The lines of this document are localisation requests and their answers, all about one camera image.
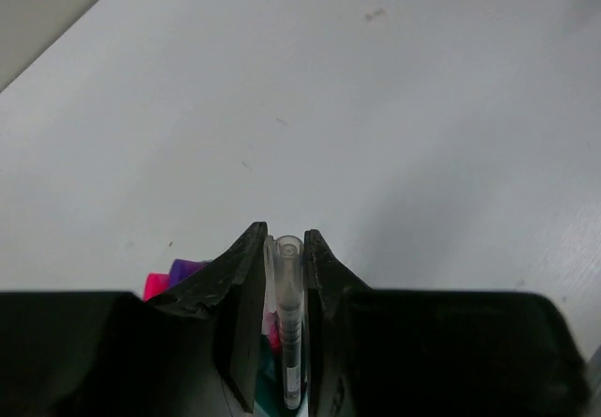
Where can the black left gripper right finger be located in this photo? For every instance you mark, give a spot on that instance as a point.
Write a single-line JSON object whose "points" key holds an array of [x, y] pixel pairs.
{"points": [[398, 352]]}

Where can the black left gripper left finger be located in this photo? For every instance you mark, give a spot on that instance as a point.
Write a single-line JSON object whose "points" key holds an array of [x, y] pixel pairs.
{"points": [[191, 351]]}

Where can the pink black highlighter marker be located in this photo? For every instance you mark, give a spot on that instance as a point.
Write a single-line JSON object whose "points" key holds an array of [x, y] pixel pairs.
{"points": [[156, 284]]}

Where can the purple black highlighter marker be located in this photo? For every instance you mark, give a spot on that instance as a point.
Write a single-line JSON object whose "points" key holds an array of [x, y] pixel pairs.
{"points": [[181, 269]]}

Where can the black thin pen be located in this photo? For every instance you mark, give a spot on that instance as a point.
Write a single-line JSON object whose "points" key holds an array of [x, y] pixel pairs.
{"points": [[284, 260]]}

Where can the teal round desk organizer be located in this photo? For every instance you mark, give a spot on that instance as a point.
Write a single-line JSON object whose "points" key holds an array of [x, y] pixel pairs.
{"points": [[269, 391]]}

